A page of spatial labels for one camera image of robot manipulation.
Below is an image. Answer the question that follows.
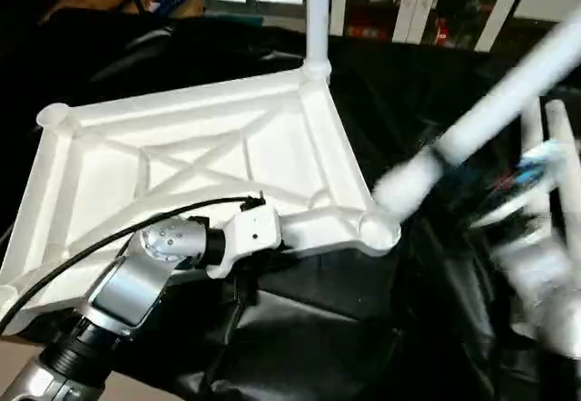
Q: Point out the white glass door cabinet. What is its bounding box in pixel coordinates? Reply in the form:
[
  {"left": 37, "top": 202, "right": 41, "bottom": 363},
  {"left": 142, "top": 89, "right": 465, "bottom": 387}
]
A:
[{"left": 327, "top": 0, "right": 532, "bottom": 53}]

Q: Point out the white plastic table leg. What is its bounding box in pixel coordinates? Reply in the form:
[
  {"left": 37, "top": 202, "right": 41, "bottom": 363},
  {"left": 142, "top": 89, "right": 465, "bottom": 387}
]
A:
[
  {"left": 519, "top": 102, "right": 553, "bottom": 230},
  {"left": 545, "top": 99, "right": 581, "bottom": 239},
  {"left": 372, "top": 6, "right": 581, "bottom": 219},
  {"left": 301, "top": 0, "right": 333, "bottom": 80}
]

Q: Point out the black mat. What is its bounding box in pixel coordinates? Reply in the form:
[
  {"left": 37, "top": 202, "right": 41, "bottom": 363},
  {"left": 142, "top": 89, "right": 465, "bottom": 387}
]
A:
[{"left": 0, "top": 6, "right": 581, "bottom": 401}]

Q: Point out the white plastic table top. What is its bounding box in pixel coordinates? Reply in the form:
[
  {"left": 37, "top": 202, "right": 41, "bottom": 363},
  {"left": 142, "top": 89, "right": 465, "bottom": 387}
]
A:
[{"left": 0, "top": 65, "right": 402, "bottom": 334}]

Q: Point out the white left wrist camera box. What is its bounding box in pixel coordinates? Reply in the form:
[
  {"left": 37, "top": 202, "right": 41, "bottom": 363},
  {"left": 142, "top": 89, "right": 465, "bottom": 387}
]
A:
[{"left": 207, "top": 205, "right": 282, "bottom": 280}]

